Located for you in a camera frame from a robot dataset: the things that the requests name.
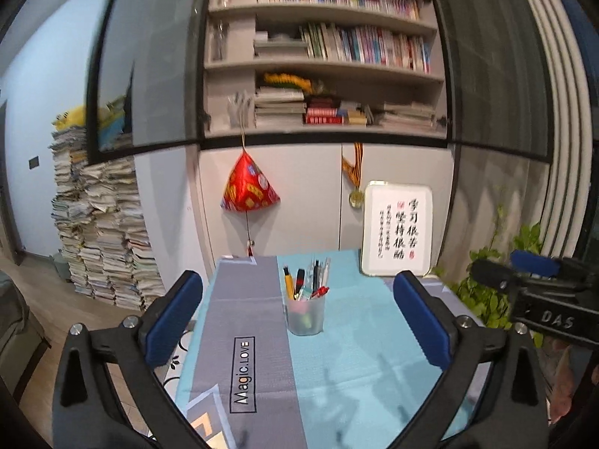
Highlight bunch of assorted pens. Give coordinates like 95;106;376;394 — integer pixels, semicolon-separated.
282;256;332;301

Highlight red pyramid hanging ornament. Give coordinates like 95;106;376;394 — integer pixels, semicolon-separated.
220;126;282;258

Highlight person's right hand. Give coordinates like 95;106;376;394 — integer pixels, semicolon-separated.
547;343;593;424

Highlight flat grey books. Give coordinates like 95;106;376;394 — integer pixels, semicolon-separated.
253;30;310;59

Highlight white ribbed panel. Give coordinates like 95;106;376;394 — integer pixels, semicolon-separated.
508;0;593;256

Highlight grey bookshelf cabinet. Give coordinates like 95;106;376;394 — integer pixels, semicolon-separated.
194;0;462;263

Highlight white pen holder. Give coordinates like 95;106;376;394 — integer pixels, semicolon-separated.
228;94;254;128

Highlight translucent plastic pen cup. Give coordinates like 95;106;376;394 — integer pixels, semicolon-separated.
283;290;327;336

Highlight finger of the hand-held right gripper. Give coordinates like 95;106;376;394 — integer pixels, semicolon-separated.
469;258;526;301
510;249;591;286

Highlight green leafy plant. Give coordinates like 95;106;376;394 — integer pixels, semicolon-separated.
433;206;546;348

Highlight dark glass cabinet door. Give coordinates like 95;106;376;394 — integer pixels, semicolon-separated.
423;0;563;164
85;0;217;166

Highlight blue grey printed tablecloth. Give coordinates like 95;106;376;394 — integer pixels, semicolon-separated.
159;250;493;449

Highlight yellow plush toy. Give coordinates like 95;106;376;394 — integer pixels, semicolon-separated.
51;105;128;130

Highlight grey green bin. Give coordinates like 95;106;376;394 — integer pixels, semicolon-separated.
53;253;72;284

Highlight framed calligraphy board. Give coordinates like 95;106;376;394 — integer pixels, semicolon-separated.
360;180;434;278

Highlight grey sofa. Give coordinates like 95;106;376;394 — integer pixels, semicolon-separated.
0;271;53;404

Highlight yellow flower garland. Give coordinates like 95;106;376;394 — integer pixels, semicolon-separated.
262;72;329;97

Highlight row of green pink books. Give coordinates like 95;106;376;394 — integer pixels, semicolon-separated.
299;22;432;74

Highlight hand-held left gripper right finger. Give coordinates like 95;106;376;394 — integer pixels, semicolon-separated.
392;270;549;449

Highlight stack of white magazines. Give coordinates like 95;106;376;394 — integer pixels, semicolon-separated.
254;86;308;129

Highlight grey room door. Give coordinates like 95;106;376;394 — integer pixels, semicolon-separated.
0;98;25;265

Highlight clear glass vase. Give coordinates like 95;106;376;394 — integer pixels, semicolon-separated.
209;21;228;62

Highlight tall stacks of papers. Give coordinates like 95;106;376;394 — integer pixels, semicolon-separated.
49;124;165;312

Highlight stack of grey booklets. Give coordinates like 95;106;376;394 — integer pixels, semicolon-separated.
374;101;439;130

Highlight stack of red books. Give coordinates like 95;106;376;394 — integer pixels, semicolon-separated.
304;98;346;126

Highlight medal with striped ribbon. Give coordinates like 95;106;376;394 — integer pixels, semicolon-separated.
340;143;365;209

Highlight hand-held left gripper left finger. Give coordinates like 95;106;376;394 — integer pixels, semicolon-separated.
51;269;205;449

